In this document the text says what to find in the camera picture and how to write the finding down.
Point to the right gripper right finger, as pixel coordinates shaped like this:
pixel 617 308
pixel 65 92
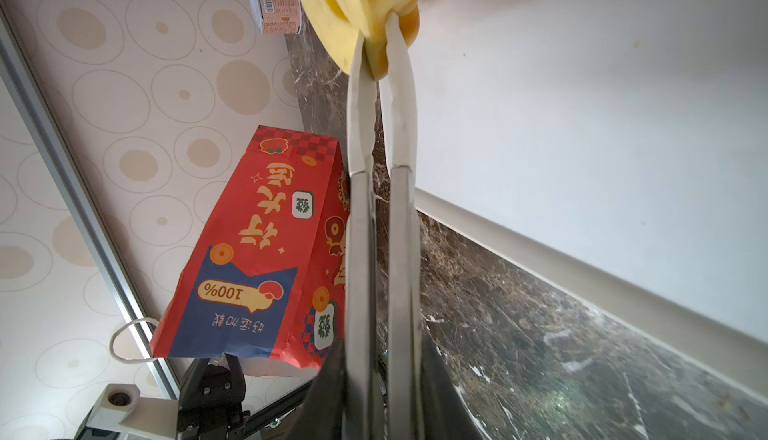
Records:
pixel 405 413

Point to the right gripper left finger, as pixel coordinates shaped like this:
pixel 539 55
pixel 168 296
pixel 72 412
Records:
pixel 360 343

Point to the red paper gift bag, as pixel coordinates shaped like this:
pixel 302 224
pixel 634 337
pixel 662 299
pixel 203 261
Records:
pixel 266 278

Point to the yellow ring shaped fake bread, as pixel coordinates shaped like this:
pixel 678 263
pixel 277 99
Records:
pixel 339 23

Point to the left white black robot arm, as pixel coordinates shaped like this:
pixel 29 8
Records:
pixel 210 406

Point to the white plastic tray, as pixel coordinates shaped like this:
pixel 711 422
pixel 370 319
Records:
pixel 616 149

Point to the left diagonal aluminium rail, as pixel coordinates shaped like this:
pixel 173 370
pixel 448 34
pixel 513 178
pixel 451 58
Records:
pixel 64 289

